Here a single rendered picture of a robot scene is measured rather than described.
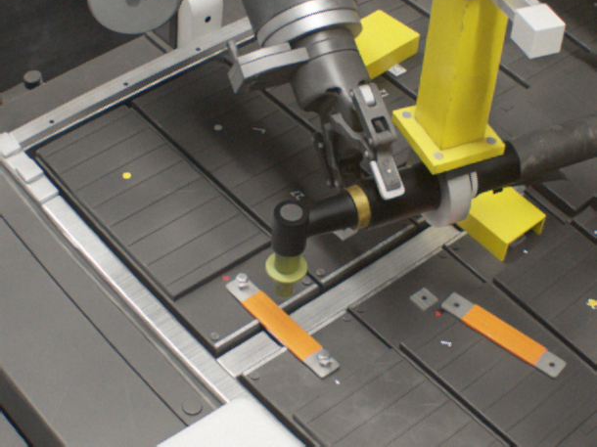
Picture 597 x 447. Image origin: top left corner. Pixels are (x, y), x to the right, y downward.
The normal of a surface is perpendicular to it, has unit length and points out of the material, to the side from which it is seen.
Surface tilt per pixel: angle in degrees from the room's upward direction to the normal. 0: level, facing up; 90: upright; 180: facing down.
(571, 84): 0
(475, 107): 90
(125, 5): 90
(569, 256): 0
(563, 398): 0
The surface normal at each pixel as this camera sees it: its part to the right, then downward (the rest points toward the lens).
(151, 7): 0.04, 0.71
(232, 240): 0.07, -0.70
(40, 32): 0.52, 0.63
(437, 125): -0.90, 0.26
